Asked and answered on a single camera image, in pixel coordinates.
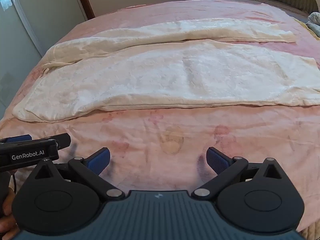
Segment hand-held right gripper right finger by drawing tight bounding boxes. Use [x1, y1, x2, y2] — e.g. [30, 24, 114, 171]
[192, 147, 288, 200]

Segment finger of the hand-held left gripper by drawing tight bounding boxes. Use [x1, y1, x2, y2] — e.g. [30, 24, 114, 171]
[0, 134, 33, 145]
[37, 133, 71, 149]

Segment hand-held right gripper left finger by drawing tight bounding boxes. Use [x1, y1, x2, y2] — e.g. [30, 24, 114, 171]
[31, 147, 125, 201]

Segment cream pants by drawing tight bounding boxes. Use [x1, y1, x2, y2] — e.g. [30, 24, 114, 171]
[12, 17, 320, 123]

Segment person's left hand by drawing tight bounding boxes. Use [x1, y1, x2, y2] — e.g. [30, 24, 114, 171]
[0, 187, 20, 240]

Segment pink bed sheet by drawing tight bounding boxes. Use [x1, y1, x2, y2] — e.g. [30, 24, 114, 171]
[0, 0, 320, 233]

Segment white wardrobe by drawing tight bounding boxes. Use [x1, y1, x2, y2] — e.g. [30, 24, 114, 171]
[0, 0, 88, 115]

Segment pale bundled clothes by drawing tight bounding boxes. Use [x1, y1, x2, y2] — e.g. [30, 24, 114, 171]
[306, 12, 320, 40]

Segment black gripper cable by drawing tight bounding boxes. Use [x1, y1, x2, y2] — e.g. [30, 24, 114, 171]
[10, 171, 18, 195]

